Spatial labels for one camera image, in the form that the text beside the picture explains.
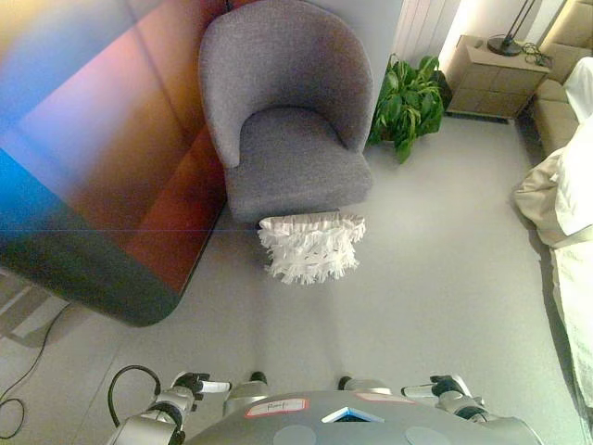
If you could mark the robot right silver arm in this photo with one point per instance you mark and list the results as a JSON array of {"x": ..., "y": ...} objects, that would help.
[{"x": 482, "y": 415}]

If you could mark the grey metal desk frame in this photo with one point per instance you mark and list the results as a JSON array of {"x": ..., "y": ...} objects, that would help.
[{"x": 28, "y": 320}]

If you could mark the robot silver leg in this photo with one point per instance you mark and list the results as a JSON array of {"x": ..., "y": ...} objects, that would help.
[
  {"x": 248, "y": 394},
  {"x": 366, "y": 385}
]

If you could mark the beige blanket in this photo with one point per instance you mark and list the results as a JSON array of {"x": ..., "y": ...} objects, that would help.
[{"x": 537, "y": 199}]

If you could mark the beige nightstand cabinet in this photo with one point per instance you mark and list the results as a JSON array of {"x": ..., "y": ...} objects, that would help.
[{"x": 495, "y": 79}]

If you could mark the green potted plant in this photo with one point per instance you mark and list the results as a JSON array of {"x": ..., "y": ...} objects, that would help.
[{"x": 407, "y": 106}]

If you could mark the white fringed pillow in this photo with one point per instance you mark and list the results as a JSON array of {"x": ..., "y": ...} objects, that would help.
[{"x": 310, "y": 248}]

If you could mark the beige tufted headboard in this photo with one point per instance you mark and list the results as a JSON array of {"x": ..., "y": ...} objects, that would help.
[{"x": 556, "y": 111}]

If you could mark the robot left silver arm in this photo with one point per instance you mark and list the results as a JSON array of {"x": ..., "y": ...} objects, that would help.
[{"x": 153, "y": 419}]

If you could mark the robot left silver leg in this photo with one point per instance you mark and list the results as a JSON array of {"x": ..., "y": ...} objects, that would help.
[{"x": 248, "y": 394}]

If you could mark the robot right black hand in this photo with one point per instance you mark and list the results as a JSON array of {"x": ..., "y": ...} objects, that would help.
[{"x": 447, "y": 385}]

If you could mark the dark wooden desk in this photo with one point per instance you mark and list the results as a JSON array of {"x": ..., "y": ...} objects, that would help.
[{"x": 92, "y": 162}]

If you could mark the robot left black hand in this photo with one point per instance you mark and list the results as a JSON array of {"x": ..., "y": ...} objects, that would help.
[{"x": 194, "y": 384}]

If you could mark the robot grey torso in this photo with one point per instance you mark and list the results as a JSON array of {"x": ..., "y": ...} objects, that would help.
[{"x": 324, "y": 424}]

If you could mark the robot right silver leg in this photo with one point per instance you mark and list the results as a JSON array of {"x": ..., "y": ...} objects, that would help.
[{"x": 366, "y": 385}]

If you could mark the white bed duvet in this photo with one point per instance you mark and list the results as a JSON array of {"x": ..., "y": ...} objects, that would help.
[{"x": 581, "y": 153}]

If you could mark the black floor lamp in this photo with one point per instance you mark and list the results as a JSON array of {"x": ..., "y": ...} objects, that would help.
[{"x": 505, "y": 45}]

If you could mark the grey fabric armchair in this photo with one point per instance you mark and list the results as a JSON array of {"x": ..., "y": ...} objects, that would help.
[{"x": 287, "y": 153}]

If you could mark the white curtain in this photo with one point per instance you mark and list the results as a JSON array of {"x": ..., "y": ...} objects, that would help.
[{"x": 421, "y": 23}]

